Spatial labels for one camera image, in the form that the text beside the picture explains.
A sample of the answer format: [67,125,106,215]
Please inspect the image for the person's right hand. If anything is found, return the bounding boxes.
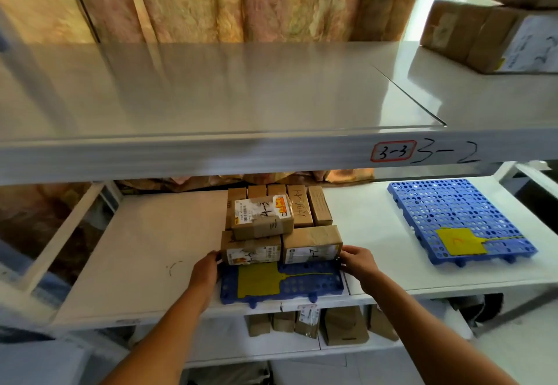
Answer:
[336,245,381,287]

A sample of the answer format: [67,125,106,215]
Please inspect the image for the yellow tag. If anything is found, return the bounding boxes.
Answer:
[237,262,341,299]
[435,227,524,257]

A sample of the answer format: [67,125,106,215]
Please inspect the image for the clear-wrapped labelled parcel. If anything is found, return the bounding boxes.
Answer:
[295,306,321,340]

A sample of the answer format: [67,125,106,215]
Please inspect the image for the person's right forearm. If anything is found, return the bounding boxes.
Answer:
[359,273,517,385]

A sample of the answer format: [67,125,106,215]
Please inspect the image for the grey bag with black straps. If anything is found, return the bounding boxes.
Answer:
[187,362,271,385]

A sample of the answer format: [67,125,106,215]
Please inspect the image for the blue plastic pallet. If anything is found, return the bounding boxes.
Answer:
[219,258,348,309]
[388,178,538,268]

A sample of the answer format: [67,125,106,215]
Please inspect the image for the wide brown cardboard box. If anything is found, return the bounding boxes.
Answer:
[321,306,370,346]

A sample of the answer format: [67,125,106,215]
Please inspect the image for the white metal shelving rack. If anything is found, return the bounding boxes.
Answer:
[0,0,558,370]

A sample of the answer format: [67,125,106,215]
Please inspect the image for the white metal storage rack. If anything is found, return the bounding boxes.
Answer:
[0,240,114,385]

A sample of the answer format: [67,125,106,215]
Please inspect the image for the red-bordered white sticker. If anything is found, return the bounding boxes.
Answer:
[370,141,419,164]

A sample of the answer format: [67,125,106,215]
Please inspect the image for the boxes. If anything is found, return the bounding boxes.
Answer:
[221,184,344,266]

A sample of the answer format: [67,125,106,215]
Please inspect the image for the slim brown cardboard box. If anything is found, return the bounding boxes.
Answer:
[248,313,272,337]
[272,311,297,333]
[368,305,400,342]

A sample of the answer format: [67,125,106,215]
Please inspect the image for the person's left hand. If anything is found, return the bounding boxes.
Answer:
[188,250,223,296]

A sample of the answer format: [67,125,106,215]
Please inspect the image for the person's left forearm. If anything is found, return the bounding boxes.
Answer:
[102,284,214,385]

